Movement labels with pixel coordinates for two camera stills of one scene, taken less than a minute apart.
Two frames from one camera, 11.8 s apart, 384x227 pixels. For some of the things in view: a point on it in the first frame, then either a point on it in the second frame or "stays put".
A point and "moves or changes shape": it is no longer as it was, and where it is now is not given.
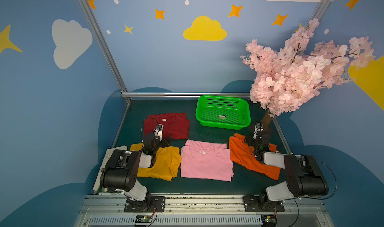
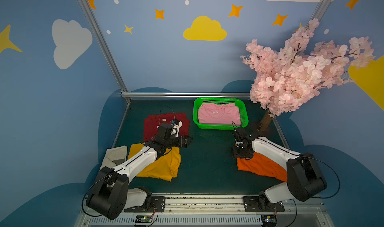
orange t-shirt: (241, 153) moves or changes shape
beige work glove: (108, 152) stays put
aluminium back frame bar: (181, 95) stays put
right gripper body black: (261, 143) -> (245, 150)
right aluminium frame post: (322, 4) stays put
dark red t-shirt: (176, 125) stays put
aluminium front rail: (201, 211) stays put
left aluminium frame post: (83, 2) stays put
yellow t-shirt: (165, 165) stays put
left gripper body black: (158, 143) -> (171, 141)
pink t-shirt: (206, 160) -> (227, 114)
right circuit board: (268, 220) stays put
